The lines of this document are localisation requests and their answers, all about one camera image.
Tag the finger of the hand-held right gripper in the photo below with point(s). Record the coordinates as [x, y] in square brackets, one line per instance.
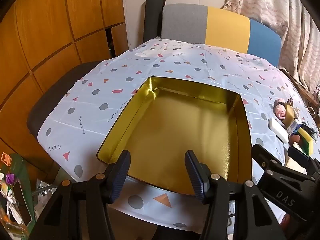
[301, 156]
[262, 155]

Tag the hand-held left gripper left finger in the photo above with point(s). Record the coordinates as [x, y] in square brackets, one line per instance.
[122, 175]

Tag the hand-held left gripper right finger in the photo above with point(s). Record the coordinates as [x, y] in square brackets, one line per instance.
[195, 177]

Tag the pink towel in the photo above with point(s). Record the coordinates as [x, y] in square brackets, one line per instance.
[280, 111]

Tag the rectangular metal tin box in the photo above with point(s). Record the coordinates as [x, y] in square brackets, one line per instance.
[175, 130]

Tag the green yellow scrub sponge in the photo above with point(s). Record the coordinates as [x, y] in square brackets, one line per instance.
[307, 141]

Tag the brown round puff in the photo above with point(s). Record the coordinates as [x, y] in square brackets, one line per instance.
[295, 138]

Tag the black hair piece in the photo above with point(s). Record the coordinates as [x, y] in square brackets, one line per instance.
[311, 130]

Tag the blue tissue packet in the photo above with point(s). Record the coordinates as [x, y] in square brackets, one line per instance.
[295, 128]

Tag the white rectangular bar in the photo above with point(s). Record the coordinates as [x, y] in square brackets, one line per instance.
[277, 130]

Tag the clear plastic bag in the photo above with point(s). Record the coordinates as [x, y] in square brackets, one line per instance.
[46, 195]

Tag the patterned plastic tablecloth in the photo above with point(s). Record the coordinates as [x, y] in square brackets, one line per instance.
[100, 92]

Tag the dark grey seat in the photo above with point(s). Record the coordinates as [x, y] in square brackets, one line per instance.
[57, 90]

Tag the grey yellow blue chair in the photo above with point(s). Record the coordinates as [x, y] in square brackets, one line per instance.
[225, 30]

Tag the beige patterned curtain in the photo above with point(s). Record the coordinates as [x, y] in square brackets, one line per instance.
[275, 5]

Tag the black rolled mat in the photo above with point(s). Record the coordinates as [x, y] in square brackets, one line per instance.
[152, 17]

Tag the wooden wardrobe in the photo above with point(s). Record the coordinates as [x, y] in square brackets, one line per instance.
[50, 30]

